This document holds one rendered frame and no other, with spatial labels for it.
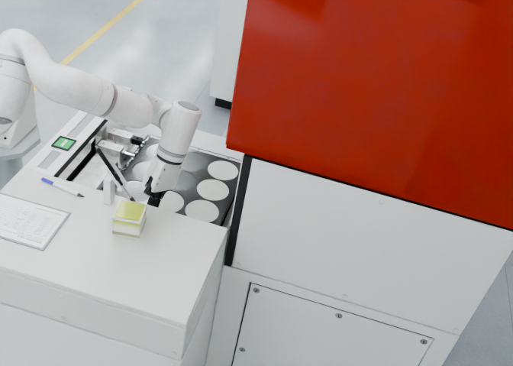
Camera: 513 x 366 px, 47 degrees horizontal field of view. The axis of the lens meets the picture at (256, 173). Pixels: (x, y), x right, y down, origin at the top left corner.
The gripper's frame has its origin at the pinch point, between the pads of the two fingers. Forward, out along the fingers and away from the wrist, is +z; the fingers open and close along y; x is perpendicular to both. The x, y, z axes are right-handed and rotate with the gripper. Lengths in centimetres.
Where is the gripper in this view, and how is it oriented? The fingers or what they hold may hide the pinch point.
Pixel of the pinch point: (153, 203)
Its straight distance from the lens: 173.7
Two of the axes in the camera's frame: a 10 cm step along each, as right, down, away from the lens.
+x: 7.6, 4.9, -4.3
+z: -3.6, 8.6, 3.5
